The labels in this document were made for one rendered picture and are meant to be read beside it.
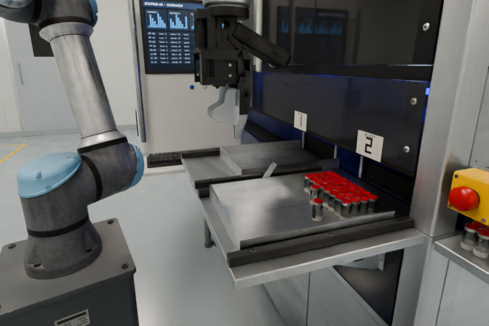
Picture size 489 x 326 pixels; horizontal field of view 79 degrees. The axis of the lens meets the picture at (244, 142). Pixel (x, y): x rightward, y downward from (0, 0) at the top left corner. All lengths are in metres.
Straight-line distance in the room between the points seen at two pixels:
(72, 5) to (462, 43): 0.79
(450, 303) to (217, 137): 1.07
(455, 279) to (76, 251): 0.82
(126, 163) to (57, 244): 0.22
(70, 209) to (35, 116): 5.56
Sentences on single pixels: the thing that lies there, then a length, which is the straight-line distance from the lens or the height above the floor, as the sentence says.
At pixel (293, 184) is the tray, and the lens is 0.85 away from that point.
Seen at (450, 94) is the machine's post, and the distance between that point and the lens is 0.64.
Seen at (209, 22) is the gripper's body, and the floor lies 1.27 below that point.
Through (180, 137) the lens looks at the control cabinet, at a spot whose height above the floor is 0.88.
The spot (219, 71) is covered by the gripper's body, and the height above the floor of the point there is 1.20.
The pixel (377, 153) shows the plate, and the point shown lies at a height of 1.01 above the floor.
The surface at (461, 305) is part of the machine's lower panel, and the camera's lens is 0.92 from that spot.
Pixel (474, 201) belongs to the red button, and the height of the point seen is 1.00.
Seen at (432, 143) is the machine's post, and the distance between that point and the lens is 0.66.
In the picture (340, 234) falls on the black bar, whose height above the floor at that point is 0.90.
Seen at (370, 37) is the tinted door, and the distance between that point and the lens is 0.80.
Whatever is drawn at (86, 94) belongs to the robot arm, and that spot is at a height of 1.14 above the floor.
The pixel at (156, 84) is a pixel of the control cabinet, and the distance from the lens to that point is 1.38.
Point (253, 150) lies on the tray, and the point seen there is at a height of 0.89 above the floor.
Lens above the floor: 1.21
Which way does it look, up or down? 15 degrees down
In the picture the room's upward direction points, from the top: straight up
